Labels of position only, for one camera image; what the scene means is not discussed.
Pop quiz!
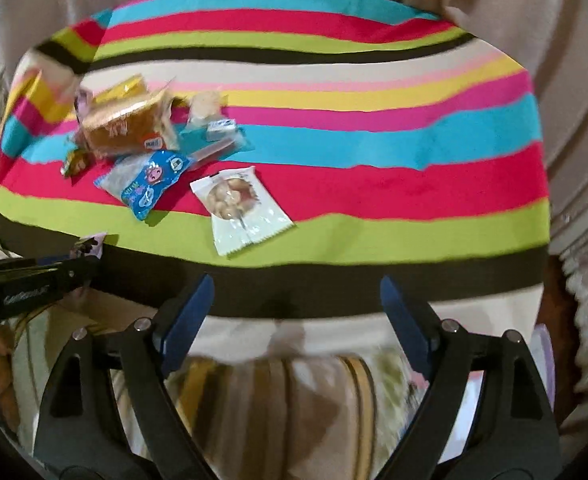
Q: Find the clear cracker packet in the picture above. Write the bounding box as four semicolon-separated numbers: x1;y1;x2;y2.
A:
186;89;239;143

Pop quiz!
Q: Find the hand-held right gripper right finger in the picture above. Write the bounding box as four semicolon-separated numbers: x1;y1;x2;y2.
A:
380;275;560;480

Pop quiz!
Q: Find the small purple snack packet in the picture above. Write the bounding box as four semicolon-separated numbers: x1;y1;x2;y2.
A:
74;231;108;261

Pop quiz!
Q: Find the blue cartoon snack packet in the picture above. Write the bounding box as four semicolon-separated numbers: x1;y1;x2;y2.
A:
92;149;197;222

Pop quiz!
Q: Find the green yellow snack packet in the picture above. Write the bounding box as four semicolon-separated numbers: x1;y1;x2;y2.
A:
60;147;93;177

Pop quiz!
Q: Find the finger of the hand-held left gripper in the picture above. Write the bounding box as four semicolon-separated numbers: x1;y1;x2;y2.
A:
0;249;104;332

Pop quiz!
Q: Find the striped colourful cloth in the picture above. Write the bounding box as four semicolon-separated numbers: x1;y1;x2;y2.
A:
0;0;552;321

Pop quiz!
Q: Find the clear packet of brown cake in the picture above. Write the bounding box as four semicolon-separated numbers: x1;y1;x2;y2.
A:
76;87;179;158

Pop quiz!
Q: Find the clear pink stick packet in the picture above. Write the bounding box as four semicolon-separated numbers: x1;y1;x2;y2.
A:
179;132;252;163

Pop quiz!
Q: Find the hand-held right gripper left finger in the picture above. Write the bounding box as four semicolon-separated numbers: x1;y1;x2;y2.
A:
32;272;219;480

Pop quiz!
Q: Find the white nut packet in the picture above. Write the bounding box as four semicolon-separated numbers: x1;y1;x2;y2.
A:
190;166;295;257

